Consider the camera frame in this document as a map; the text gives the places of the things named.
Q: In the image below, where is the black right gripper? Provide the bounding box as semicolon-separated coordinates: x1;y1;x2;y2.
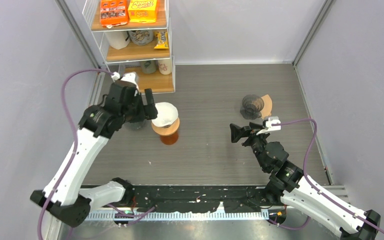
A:
229;123;271;172

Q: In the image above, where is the white paper coffee filter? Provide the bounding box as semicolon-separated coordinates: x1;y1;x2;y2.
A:
151;102;179;128

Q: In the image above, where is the round wooden dripper stand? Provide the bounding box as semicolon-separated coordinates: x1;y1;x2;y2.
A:
151;118;180;137

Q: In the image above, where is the amber glass jar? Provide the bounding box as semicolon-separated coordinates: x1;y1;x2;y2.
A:
160;131;179;145

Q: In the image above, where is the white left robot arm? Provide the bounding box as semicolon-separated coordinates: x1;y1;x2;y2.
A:
30;80;158;228

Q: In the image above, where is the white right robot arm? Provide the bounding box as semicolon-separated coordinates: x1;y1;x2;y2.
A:
229;117;381;240

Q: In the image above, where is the brown paper filter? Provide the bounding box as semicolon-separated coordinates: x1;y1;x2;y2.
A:
260;94;273;119

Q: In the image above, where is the small dark glass cup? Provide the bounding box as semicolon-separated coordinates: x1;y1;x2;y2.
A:
123;120;147;131

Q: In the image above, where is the white patterned cup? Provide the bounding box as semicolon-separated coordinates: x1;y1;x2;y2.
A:
157;58;173;75

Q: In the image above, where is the printed white mug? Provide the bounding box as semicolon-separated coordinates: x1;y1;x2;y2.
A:
128;30;154;46

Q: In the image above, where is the yellow candy bag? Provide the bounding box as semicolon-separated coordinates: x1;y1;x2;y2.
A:
154;30;169;50

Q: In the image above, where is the white paper roll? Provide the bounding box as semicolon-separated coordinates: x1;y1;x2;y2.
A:
104;31;131;50

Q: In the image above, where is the yellow snack box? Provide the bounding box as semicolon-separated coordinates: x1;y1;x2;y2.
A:
127;0;159;23

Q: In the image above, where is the orange snack box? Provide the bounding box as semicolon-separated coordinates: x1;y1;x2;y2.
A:
99;0;129;29

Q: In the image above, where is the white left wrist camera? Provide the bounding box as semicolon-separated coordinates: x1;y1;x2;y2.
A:
111;71;139;90

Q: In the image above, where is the white wire wooden shelf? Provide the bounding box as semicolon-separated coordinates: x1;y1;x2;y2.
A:
80;0;176;94

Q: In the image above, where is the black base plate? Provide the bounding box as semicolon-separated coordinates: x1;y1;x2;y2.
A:
112;185;286;214

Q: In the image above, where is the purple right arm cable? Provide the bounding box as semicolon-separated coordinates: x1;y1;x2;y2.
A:
271;118;384;240

